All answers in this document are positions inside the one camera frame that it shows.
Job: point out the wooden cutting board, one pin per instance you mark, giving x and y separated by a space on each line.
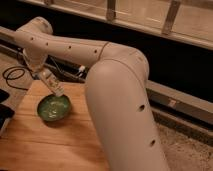
29 144

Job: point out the metal window frame rail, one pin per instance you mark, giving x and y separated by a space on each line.
187 21

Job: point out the green ceramic bowl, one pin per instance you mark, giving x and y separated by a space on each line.
52 108

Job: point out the black object at left edge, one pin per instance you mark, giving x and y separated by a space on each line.
5 111

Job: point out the small white bottle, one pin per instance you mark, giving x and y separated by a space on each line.
52 82

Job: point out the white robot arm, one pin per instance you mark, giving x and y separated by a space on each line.
115 91

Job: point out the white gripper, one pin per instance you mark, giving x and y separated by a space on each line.
36 66

